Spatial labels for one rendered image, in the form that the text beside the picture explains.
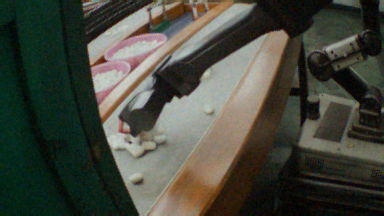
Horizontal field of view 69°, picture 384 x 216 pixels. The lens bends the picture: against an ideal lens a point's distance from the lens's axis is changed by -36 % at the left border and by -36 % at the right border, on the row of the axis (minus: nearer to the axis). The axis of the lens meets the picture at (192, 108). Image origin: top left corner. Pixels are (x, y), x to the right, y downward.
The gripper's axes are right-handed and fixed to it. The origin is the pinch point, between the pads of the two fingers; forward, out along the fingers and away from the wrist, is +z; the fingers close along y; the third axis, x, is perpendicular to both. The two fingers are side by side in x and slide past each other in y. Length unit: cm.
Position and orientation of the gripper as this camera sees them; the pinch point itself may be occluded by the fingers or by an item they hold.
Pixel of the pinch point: (121, 131)
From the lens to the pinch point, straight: 103.1
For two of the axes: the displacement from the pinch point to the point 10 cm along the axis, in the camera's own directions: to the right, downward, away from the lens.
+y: -3.7, 4.9, -7.9
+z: -5.9, 5.3, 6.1
